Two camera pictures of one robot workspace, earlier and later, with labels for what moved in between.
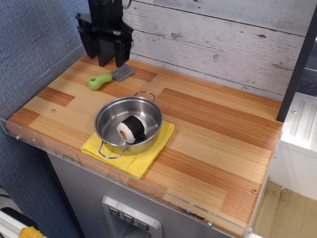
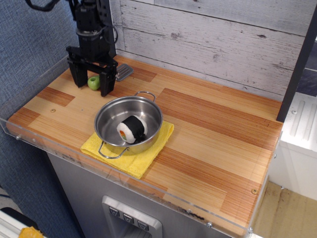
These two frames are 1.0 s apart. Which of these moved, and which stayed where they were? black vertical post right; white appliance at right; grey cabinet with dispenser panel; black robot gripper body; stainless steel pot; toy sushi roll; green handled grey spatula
Moved: black robot gripper body
Stayed: grey cabinet with dispenser panel; stainless steel pot; green handled grey spatula; black vertical post right; white appliance at right; toy sushi roll
